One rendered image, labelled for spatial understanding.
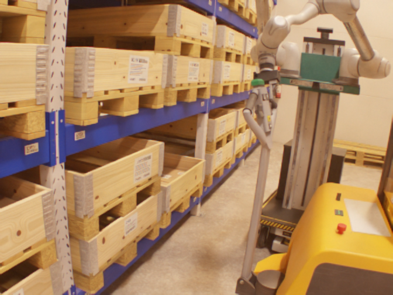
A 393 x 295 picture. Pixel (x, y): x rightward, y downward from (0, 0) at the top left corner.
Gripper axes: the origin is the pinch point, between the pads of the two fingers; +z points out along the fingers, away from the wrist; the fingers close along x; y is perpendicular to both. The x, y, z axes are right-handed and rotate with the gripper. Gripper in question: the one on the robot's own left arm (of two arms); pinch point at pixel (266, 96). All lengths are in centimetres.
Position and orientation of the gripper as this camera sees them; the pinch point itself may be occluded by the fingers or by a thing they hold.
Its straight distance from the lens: 163.4
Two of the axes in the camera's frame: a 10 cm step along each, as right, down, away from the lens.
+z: -1.0, 9.3, -3.4
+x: 8.4, -1.0, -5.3
